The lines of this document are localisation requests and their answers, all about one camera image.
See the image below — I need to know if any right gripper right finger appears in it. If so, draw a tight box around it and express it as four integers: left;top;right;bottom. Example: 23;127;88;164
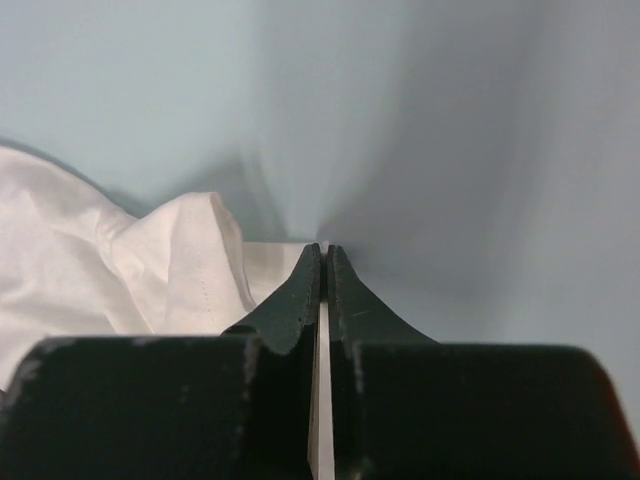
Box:
326;246;639;479

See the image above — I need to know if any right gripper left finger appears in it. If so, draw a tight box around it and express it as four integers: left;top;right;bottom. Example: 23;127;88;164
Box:
1;244;321;479

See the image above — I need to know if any white printed t shirt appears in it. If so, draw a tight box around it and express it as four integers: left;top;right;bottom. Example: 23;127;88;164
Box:
0;144;335;480

